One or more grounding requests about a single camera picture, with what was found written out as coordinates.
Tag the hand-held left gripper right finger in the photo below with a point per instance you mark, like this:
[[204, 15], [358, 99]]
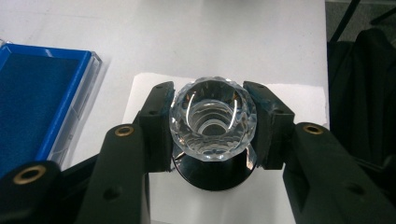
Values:
[[317, 174]]

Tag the large white table cover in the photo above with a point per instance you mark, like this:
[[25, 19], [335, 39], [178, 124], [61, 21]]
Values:
[[186, 37]]

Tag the small white paper sheet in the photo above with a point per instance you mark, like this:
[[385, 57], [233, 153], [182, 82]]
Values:
[[306, 99]]

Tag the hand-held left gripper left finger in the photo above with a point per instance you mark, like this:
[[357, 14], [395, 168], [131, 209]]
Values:
[[124, 174]]

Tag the crystal-topped black stamp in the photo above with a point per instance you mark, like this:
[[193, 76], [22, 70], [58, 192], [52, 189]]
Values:
[[213, 124]]

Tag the blue ink pad clear case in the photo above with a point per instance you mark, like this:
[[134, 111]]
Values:
[[31, 102]]

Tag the dark curtain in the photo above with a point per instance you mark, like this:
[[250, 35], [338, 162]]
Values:
[[364, 102]]

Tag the black stand leg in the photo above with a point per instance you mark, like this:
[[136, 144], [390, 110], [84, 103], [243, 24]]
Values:
[[344, 21]]

